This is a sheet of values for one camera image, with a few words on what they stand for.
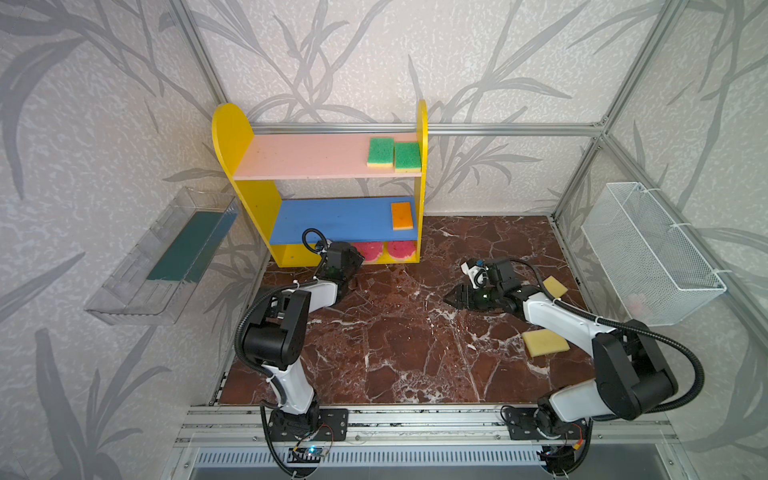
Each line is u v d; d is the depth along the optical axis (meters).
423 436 0.73
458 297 0.79
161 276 0.64
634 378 0.43
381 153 0.78
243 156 0.82
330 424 0.74
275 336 0.48
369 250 0.99
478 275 0.80
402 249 1.05
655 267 0.62
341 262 0.76
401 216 0.99
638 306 0.72
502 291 0.69
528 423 0.74
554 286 0.99
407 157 0.77
